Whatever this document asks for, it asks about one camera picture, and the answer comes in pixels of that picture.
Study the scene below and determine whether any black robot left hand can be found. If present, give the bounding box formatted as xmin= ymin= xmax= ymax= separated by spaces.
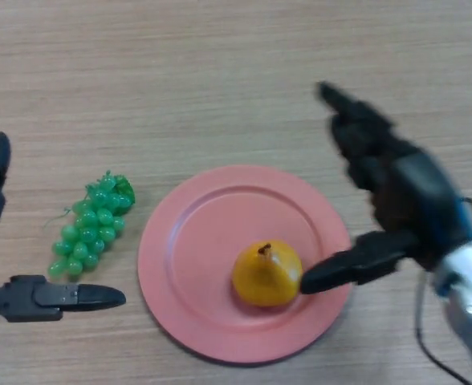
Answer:
xmin=0 ymin=87 xmax=127 ymax=324

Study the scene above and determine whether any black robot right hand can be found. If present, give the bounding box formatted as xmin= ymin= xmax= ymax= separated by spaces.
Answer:
xmin=299 ymin=81 xmax=468 ymax=296

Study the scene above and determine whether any yellow pear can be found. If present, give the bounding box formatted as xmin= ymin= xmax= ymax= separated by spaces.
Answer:
xmin=231 ymin=240 xmax=303 ymax=308

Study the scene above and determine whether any pink round plate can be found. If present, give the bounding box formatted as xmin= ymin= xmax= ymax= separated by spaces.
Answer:
xmin=136 ymin=164 xmax=353 ymax=365

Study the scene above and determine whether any green plastic grape bunch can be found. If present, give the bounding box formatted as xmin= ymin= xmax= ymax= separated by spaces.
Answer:
xmin=42 ymin=170 xmax=136 ymax=281

